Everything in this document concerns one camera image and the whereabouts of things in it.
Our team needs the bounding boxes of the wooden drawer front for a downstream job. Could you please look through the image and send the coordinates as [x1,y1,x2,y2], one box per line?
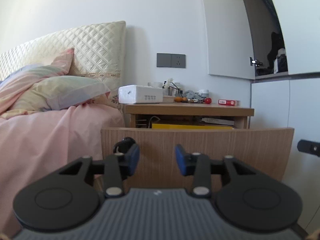
[101,128,294,189]

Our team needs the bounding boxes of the book in drawer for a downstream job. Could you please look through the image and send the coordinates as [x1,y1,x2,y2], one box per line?
[201,118,235,126]

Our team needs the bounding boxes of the yellow box in drawer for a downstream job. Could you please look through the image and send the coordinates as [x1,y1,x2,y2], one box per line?
[151,124,234,129]

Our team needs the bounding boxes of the pink bed duvet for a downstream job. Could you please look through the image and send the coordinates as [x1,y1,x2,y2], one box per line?
[1,49,125,238]

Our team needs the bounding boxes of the black object at right edge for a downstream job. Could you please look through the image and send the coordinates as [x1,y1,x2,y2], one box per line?
[297,140,320,157]

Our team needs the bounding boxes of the wooden nightstand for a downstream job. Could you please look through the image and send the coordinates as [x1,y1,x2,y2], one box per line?
[124,102,254,129]

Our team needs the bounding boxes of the red cigarette pack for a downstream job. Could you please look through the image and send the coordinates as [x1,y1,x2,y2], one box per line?
[218,99,240,106]

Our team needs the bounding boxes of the red ball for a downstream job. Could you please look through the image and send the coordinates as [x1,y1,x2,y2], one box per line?
[204,98,212,104]

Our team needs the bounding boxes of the pastel striped pillow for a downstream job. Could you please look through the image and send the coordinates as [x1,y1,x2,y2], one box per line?
[9,76,110,112]

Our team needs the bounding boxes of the white round jar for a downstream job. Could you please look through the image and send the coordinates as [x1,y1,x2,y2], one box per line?
[198,89,209,98]

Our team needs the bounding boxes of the grey crumpled item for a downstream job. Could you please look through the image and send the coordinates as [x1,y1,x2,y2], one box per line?
[185,90,201,100]

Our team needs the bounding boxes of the orange fruit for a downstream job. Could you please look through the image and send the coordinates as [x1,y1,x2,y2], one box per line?
[174,96,183,102]

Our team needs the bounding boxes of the white tissue box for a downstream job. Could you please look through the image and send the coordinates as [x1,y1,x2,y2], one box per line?
[118,85,163,104]

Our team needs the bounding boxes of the metal door hinge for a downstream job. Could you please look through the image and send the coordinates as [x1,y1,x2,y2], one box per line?
[250,57,263,67]

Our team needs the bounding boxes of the cream quilted headboard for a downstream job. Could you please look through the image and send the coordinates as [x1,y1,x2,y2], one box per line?
[1,21,126,110]

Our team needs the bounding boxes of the black clothes in wardrobe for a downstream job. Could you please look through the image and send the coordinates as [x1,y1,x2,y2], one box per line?
[256,31,288,76]

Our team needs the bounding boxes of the white wardrobe door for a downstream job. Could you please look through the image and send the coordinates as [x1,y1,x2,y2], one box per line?
[203,0,255,80]

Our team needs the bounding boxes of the grey wall socket panel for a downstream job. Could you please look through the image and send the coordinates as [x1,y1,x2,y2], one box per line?
[156,53,186,68]

